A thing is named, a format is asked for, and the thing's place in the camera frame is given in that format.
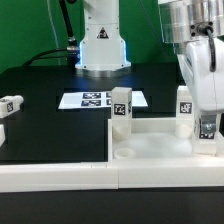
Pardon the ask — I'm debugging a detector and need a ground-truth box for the paper sheet with markers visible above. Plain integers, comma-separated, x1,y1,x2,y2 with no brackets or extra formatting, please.
59,91,148,109

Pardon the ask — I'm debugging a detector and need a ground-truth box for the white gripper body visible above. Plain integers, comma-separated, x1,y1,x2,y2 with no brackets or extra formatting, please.
177,38,224,114

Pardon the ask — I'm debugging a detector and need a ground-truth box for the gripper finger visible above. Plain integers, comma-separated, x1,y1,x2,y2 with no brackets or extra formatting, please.
201,115,216,134

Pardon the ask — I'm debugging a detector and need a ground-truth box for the white square tabletop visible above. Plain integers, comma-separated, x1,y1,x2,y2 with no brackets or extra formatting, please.
108,118,217,161

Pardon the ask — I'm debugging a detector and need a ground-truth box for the white front fence bar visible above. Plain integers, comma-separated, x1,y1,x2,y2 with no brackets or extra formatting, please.
0,158,224,192

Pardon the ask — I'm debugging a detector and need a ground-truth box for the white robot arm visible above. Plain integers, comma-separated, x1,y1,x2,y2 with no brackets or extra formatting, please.
76,0,224,134

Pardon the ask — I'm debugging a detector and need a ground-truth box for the black cable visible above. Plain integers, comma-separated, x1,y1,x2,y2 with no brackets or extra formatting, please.
21,0,81,68

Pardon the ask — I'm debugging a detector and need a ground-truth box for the white left fence piece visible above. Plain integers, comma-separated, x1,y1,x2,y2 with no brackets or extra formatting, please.
0,124,5,147

